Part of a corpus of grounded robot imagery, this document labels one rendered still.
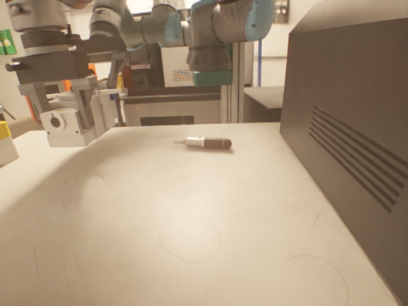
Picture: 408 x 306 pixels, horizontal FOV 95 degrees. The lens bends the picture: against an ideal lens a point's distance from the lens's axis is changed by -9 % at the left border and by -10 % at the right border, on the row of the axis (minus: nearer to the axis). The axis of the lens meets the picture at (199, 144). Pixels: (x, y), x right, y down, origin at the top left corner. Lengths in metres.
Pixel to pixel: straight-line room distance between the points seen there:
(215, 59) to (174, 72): 1.08
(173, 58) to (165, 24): 1.20
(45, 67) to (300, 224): 0.50
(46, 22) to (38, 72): 0.09
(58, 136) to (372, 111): 0.52
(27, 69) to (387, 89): 0.54
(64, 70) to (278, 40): 2.93
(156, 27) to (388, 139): 0.68
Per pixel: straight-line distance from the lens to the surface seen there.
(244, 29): 0.80
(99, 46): 0.64
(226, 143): 0.48
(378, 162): 0.27
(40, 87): 0.53
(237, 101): 1.11
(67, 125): 0.48
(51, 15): 0.46
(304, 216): 0.34
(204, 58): 0.91
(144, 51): 2.02
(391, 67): 0.26
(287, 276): 0.27
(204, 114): 1.93
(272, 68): 3.18
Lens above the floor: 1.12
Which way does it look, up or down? 25 degrees down
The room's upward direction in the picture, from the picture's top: 3 degrees counter-clockwise
